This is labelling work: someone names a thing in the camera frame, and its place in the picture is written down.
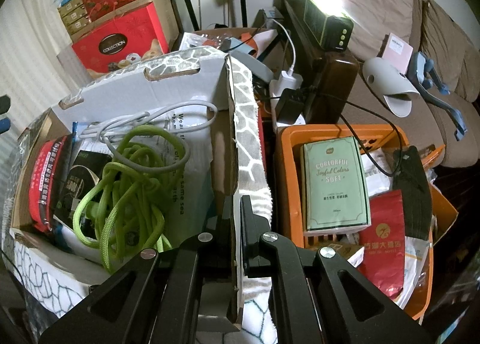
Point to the red chocolate gift box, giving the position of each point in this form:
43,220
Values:
120,40

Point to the grey slipper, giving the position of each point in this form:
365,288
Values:
247,63

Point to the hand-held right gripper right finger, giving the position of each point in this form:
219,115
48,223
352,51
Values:
258,246

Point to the pink card box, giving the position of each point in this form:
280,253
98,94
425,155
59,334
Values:
399,52

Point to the green lantern lamp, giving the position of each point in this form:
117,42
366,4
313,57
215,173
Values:
330,29

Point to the white cardboard tray box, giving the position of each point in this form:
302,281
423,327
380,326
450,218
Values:
180,89

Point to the green tissue pack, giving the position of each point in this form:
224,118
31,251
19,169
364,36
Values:
333,183

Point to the blue phone holder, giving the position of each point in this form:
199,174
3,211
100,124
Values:
431,78

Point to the orange plastic basket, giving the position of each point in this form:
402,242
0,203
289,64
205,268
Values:
288,164

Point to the grey electronic box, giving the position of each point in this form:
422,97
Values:
273,16

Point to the black packet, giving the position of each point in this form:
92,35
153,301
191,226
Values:
80,179

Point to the brown cardboard box with clutter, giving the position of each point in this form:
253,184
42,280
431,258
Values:
225,38

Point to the white curtain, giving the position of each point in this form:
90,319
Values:
30,48

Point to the white paper package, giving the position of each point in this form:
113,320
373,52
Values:
378,173

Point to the black face mask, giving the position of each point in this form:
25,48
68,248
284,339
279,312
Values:
412,194

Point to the white printed plastic bag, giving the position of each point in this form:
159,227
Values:
180,186

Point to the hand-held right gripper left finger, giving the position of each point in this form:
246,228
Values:
210,243

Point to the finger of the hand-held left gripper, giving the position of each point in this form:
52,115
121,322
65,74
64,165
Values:
3,103
3,125

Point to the red round tin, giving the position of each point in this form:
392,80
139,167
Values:
45,186

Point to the red paper envelope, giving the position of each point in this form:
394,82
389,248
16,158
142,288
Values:
386,239

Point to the black power adapter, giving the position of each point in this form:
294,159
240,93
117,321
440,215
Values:
288,106

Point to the white slipper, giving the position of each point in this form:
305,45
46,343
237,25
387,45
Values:
386,81

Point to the white power strip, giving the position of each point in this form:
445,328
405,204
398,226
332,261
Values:
287,81

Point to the dark wooden armrest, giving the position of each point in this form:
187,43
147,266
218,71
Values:
333,81

